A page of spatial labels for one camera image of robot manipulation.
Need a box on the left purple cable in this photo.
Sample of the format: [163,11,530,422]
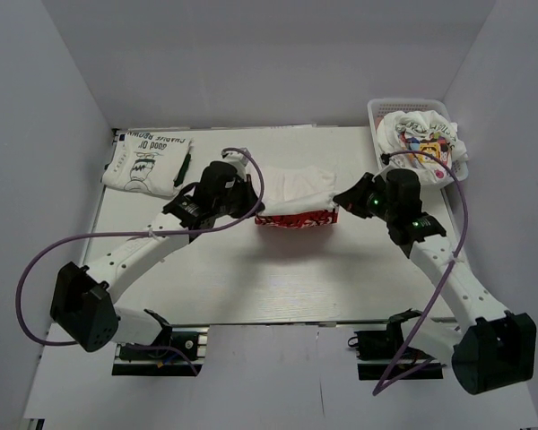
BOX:
[15,146,266,375]

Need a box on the white plastic basket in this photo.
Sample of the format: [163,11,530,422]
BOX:
[368,99,468,181]

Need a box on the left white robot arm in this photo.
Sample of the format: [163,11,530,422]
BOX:
[50,151,261,357]

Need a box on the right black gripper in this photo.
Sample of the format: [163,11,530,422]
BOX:
[334,172,397,223]

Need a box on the white t-shirt colourful cartoon print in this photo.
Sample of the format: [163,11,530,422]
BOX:
[376,110,468,188]

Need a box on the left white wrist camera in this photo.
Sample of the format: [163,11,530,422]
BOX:
[221,150,249,176]

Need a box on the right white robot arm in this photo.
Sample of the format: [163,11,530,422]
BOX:
[334,169,537,395]

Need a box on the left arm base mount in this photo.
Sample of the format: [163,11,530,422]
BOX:
[111,327,208,377]

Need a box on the folded Charlie Brown t-shirt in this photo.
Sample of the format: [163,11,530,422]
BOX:
[102,131,193,198]

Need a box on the white t-shirt red print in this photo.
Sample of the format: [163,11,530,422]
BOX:
[255,166,338,229]

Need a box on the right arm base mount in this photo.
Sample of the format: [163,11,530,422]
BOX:
[347,330,443,381]

